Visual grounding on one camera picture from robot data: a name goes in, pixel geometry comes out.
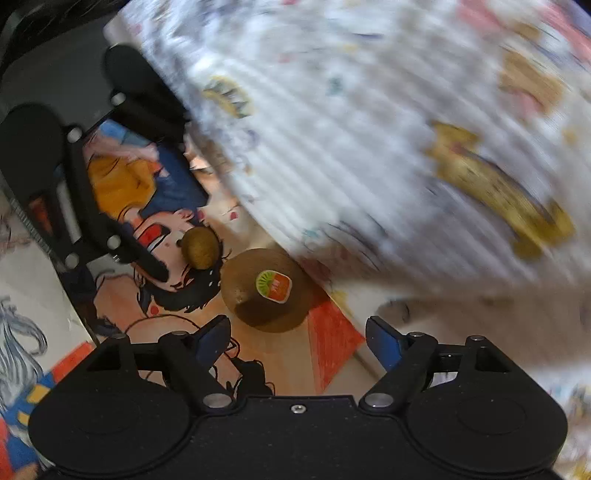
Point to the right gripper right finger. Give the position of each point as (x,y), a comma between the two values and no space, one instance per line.
(405,358)

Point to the white cartoon print cloth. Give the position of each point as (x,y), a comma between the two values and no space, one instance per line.
(426,161)

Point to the large kiwi with sticker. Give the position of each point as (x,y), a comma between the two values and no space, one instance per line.
(267,290)

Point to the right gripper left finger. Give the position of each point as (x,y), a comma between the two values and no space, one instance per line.
(187,359)

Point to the small brown kiwi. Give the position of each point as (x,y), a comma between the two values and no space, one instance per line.
(200,247)

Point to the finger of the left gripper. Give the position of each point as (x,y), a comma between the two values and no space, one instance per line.
(126,249)
(176,186)

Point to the colourful cartoon table mat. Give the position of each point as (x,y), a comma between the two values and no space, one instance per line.
(48,321)

